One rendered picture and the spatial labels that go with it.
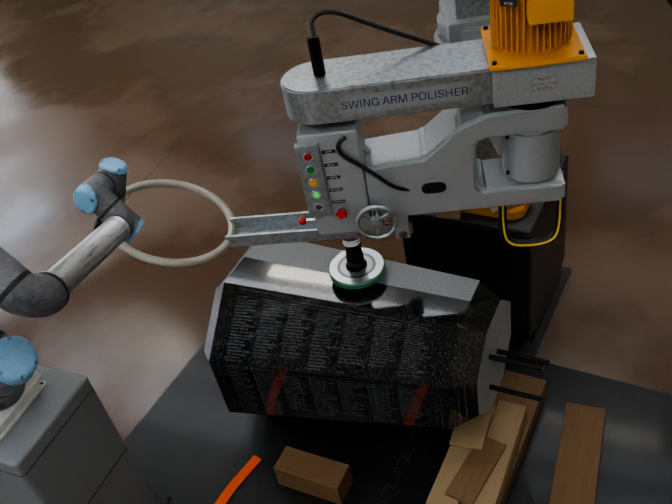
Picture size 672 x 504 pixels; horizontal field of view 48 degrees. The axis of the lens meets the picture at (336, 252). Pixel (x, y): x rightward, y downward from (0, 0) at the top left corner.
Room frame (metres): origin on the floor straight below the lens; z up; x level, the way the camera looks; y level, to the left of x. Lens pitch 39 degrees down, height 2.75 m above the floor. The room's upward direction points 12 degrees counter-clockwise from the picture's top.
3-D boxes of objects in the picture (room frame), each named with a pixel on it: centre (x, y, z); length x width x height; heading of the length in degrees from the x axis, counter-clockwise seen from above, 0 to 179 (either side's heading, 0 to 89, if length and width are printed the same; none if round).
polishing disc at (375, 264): (2.22, -0.07, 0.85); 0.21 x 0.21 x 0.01
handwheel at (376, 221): (2.08, -0.16, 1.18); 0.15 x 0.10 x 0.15; 80
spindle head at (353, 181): (2.21, -0.15, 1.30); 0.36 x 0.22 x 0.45; 80
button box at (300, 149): (2.12, 0.02, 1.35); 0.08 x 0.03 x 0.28; 80
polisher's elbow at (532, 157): (2.10, -0.71, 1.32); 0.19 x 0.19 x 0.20
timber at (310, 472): (1.88, 0.29, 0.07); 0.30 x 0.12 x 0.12; 57
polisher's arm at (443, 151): (2.14, -0.45, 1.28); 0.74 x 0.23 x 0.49; 80
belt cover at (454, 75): (2.16, -0.41, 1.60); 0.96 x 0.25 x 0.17; 80
